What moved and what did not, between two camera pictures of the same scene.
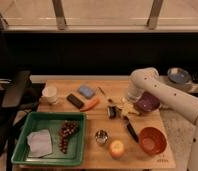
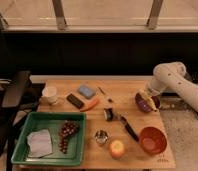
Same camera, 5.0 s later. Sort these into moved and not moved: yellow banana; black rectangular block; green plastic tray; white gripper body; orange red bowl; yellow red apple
Moved: yellow banana; white gripper body
Not moved: green plastic tray; yellow red apple; black rectangular block; orange red bowl
